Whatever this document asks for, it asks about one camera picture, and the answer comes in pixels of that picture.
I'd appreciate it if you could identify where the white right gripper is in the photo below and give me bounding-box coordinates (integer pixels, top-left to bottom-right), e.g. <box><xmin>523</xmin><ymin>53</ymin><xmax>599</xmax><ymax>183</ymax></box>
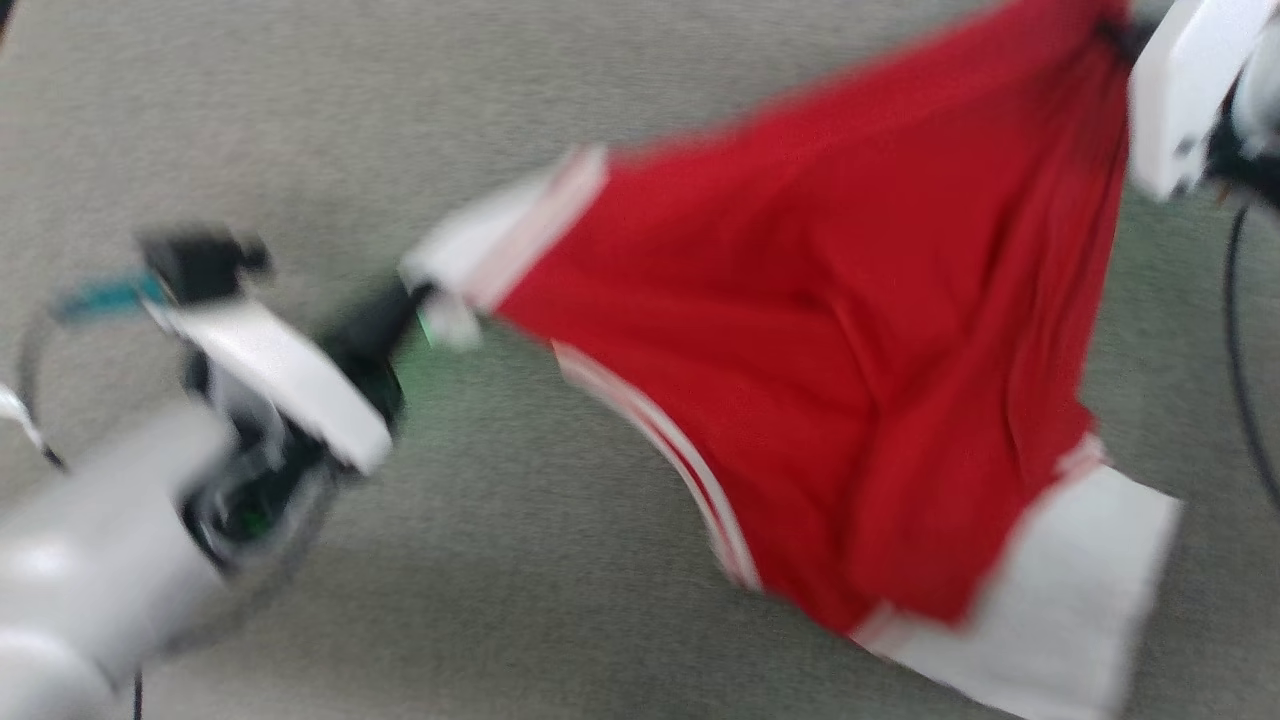
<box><xmin>1098</xmin><ymin>0</ymin><xmax>1280</xmax><ymax>203</ymax></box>

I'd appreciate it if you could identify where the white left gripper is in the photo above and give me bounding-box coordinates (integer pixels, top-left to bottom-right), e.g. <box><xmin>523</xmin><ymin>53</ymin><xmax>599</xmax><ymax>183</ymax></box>
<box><xmin>145</xmin><ymin>280</ymin><xmax>437</xmax><ymax>576</ymax></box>

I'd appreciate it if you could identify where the red and white garment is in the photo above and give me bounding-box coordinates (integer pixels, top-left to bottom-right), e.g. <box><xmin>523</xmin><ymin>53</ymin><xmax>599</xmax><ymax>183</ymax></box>
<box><xmin>400</xmin><ymin>0</ymin><xmax>1186</xmax><ymax>720</ymax></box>

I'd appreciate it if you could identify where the teal left camera connector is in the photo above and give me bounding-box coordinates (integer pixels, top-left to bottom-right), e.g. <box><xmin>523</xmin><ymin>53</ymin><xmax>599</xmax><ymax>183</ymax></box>
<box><xmin>50</xmin><ymin>272</ymin><xmax>167</xmax><ymax>327</ymax></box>

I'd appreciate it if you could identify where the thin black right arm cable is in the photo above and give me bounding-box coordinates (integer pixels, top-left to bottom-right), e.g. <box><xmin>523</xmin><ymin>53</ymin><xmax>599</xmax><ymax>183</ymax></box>
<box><xmin>1224</xmin><ymin>200</ymin><xmax>1280</xmax><ymax>513</ymax></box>

